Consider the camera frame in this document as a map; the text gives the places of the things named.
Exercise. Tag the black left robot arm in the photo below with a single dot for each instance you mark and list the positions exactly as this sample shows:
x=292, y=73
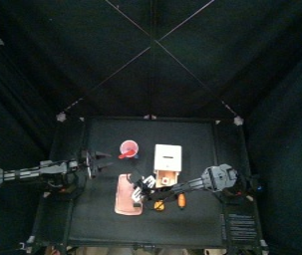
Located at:
x=29, y=172

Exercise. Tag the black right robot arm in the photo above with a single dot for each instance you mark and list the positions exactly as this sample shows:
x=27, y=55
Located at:
x=203, y=182

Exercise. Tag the light wooden drawer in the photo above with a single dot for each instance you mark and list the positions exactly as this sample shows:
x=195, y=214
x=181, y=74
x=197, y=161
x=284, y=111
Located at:
x=168, y=178

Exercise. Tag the white drawer cabinet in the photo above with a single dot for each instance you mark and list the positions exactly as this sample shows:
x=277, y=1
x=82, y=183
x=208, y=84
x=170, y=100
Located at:
x=168, y=157

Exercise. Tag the pink brown cutting board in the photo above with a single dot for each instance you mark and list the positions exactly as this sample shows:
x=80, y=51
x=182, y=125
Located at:
x=126, y=196

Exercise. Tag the round orange toy food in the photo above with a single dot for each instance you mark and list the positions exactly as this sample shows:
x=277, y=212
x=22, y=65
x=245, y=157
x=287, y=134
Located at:
x=158, y=206

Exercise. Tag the red toy spoon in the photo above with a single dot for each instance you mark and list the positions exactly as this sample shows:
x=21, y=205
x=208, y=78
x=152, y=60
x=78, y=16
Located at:
x=126, y=154

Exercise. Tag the pink plastic cup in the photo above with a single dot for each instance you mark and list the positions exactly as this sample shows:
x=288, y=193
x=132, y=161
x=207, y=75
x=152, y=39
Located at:
x=129, y=146

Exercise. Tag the elongated orange toy food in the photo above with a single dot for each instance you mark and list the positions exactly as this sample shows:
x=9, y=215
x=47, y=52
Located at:
x=181, y=201

